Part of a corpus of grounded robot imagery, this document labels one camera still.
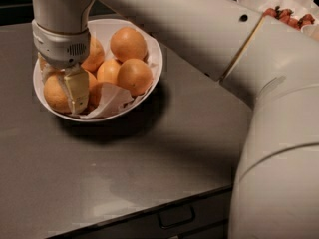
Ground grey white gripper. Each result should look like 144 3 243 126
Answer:
32 20 91 115

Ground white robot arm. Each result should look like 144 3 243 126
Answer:
33 0 319 239

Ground small left middle orange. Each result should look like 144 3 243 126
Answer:
88 72 98 91

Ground lower partly hidden orange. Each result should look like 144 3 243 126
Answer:
86 83 102 113

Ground white bowl with oranges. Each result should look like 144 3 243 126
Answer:
33 19 163 122

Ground white paper in strawberry bowl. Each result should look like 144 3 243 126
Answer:
260 0 319 25

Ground white paper liner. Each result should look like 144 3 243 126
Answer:
72 27 162 121

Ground dark upper drawer front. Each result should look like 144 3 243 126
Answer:
48 186 232 239

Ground dark drawer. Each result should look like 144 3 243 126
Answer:
178 220 228 239
48 186 232 239

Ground dark lower drawer front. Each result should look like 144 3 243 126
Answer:
178 220 228 239

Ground red strawberries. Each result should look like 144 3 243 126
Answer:
262 6 315 30

